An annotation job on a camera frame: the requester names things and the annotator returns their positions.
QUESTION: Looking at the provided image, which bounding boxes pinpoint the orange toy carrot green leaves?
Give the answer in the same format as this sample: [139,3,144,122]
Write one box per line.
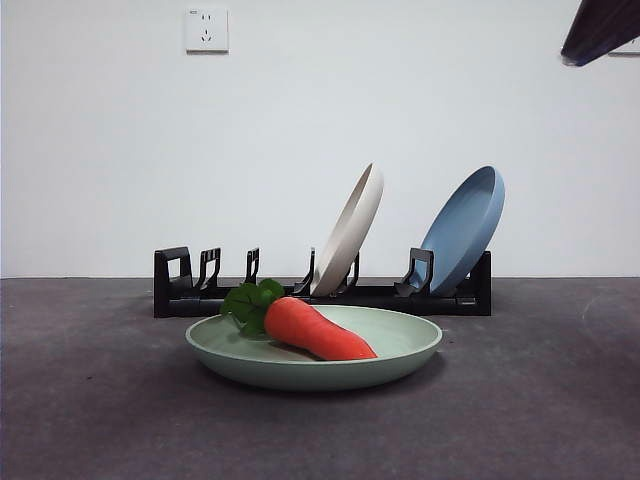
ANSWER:
[219,278,379,362]

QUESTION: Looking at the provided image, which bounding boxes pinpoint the green plate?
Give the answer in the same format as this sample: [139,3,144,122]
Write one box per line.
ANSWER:
[184,304,444,392]

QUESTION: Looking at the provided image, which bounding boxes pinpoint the blue plate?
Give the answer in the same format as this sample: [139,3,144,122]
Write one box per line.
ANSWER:
[419,165,506,297]

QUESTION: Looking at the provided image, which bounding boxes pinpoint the beige plate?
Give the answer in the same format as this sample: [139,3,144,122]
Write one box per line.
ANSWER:
[309,162,385,297]

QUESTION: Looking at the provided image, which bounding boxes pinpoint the black plate rack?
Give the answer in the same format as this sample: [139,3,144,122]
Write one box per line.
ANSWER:
[153,246,493,319]

